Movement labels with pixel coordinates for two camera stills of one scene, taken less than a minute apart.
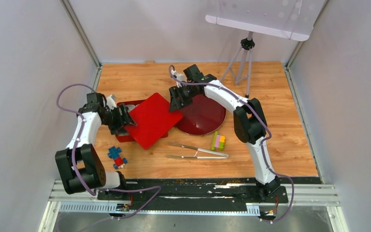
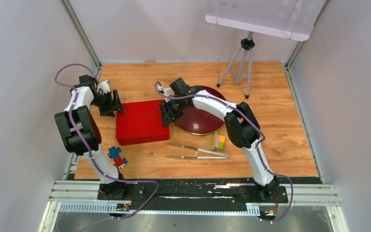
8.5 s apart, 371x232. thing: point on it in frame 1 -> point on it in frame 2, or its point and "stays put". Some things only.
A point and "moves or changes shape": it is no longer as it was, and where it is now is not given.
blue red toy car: (114, 153) stays put
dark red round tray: (202, 117) stays put
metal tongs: (222, 155) stays put
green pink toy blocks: (219, 142) stays put
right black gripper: (175, 103) -> (168, 117)
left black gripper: (126, 118) -> (108, 111)
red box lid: (154, 116) moves or changes shape
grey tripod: (240, 67) stays put
